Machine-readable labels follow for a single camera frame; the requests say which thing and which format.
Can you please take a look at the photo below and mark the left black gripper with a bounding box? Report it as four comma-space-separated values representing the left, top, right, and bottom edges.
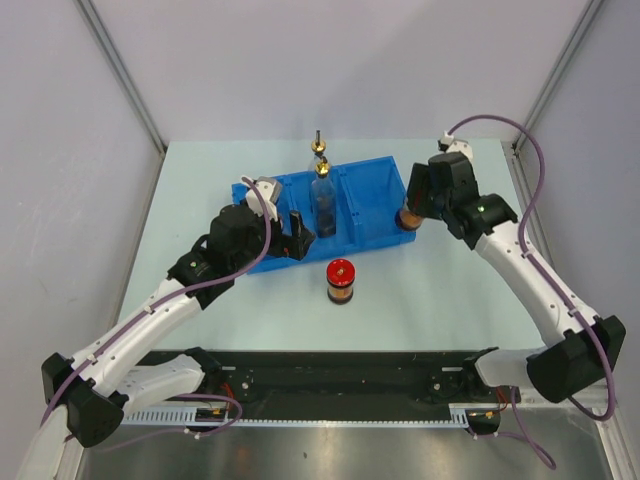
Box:
230, 205, 314, 272

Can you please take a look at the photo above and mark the red-lid jar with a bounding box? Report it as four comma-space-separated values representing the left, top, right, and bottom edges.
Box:
395, 209, 423, 232
326, 258, 356, 305

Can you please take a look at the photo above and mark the glass bottle black base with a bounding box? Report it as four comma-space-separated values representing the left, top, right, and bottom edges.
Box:
310, 155, 337, 238

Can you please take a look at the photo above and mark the glass bottle brown powder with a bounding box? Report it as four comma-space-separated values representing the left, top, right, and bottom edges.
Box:
308, 130, 331, 176

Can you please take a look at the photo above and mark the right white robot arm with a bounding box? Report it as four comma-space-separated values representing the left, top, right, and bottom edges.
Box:
397, 152, 626, 403

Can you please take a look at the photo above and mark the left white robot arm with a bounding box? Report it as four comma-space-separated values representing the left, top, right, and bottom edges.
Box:
41, 203, 315, 447

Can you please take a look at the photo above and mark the blue three-compartment plastic bin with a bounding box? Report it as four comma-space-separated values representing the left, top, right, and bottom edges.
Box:
249, 156, 416, 275

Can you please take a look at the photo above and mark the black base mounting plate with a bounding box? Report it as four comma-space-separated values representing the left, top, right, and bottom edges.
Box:
134, 349, 521, 421

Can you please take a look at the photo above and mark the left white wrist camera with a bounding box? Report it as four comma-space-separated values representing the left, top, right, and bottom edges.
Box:
242, 176, 282, 221

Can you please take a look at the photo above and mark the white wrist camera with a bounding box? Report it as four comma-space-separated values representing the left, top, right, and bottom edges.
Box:
242, 176, 282, 221
438, 132, 474, 161

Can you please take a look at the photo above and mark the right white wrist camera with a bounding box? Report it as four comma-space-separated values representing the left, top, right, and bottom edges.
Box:
438, 132, 474, 161

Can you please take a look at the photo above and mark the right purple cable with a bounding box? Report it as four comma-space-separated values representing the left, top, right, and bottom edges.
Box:
444, 114, 615, 471

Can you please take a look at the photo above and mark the white slotted cable duct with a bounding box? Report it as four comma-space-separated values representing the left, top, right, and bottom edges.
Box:
122, 401, 501, 431

